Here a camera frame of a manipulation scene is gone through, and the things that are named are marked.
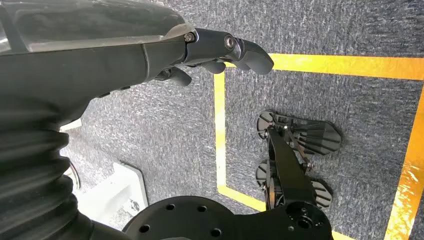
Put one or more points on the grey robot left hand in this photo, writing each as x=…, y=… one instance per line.
x=99, y=63

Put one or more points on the round metal desk foot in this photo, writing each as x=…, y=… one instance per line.
x=76, y=177

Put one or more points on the white desk base panel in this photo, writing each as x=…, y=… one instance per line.
x=109, y=195

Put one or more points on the ribbed grey left arm sleeve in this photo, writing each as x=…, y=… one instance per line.
x=30, y=179

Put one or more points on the yellow floor tape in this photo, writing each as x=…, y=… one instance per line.
x=331, y=64

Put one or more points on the black robot foot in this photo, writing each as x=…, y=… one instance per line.
x=319, y=136

